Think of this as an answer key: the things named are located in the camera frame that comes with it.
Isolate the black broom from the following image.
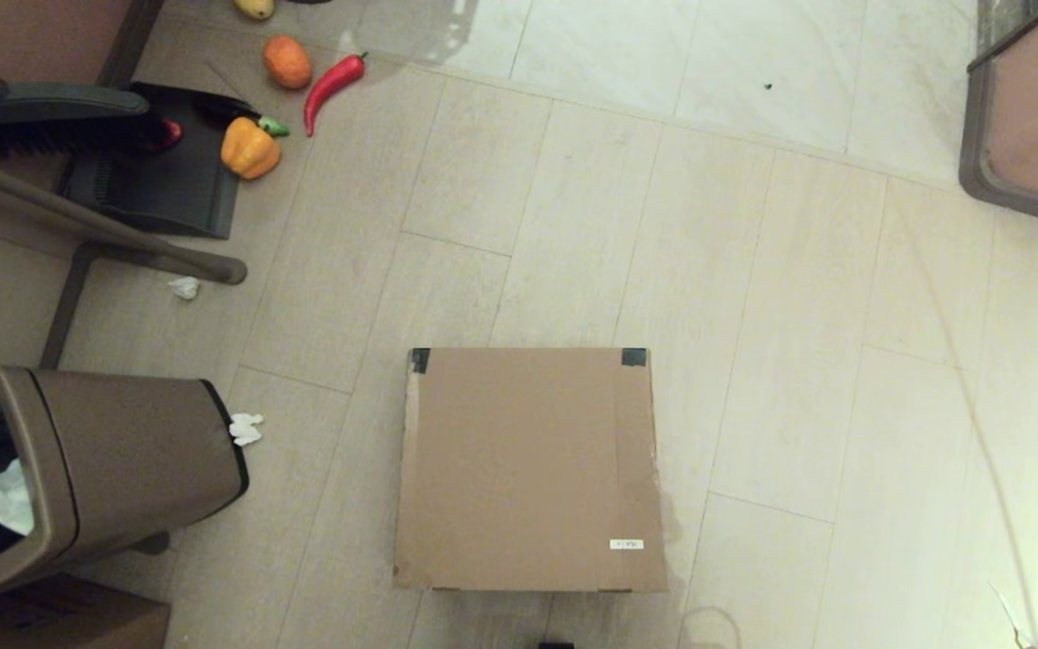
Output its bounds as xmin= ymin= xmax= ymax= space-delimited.
xmin=0 ymin=43 xmax=164 ymax=163

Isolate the dark brown cardboard carton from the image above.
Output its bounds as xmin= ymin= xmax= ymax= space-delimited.
xmin=0 ymin=573 xmax=172 ymax=649

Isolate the orange fruit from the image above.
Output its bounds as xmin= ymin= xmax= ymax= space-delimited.
xmin=262 ymin=34 xmax=314 ymax=90

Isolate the brown plastic trash bin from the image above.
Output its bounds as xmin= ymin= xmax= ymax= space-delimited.
xmin=0 ymin=365 xmax=250 ymax=609

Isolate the brown table with metal legs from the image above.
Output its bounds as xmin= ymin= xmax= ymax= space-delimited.
xmin=0 ymin=0 xmax=248 ymax=370

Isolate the black dustpan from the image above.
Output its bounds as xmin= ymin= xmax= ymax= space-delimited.
xmin=58 ymin=81 xmax=260 ymax=241

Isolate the dark eggplant with green stem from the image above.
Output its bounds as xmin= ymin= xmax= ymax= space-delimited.
xmin=193 ymin=95 xmax=291 ymax=138

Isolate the yellow bell pepper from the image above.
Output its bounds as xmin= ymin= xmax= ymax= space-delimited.
xmin=220 ymin=115 xmax=283 ymax=181

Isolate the brown cardboard shoe box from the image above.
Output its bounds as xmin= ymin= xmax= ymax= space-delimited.
xmin=393 ymin=347 xmax=669 ymax=594

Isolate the red chili pepper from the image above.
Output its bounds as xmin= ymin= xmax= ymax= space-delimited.
xmin=303 ymin=51 xmax=369 ymax=138

